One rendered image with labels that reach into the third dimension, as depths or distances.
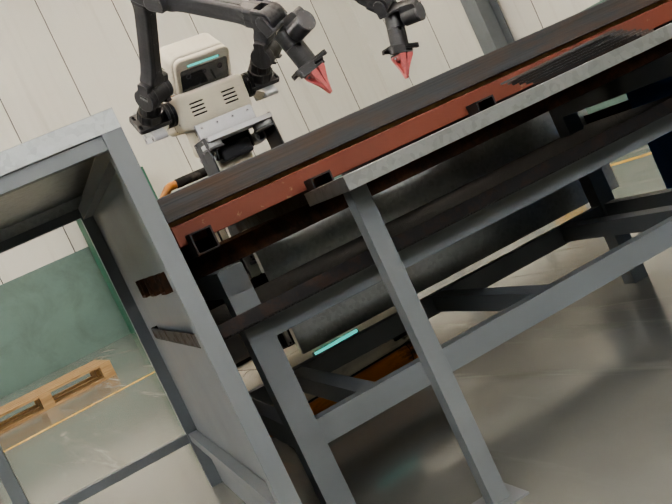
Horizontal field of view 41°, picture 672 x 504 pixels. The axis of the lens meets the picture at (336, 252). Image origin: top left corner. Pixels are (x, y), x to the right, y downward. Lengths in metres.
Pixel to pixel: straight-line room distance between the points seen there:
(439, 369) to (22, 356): 10.52
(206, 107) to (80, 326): 9.37
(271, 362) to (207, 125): 1.25
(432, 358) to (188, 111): 1.49
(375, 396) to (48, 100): 10.96
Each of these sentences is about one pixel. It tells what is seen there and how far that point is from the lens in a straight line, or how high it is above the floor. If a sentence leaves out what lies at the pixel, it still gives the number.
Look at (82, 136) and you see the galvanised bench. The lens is 1.73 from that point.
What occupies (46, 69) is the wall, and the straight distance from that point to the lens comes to 12.85.
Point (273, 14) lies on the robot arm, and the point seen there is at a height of 1.20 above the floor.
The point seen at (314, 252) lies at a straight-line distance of 2.79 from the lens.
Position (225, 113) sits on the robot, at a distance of 3.07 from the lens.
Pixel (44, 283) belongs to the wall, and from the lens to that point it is 12.24.
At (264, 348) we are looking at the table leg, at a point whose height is 0.48.
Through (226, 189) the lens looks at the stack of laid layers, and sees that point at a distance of 1.93.
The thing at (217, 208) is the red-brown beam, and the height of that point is 0.80.
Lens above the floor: 0.76
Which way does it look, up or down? 4 degrees down
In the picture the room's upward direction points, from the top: 25 degrees counter-clockwise
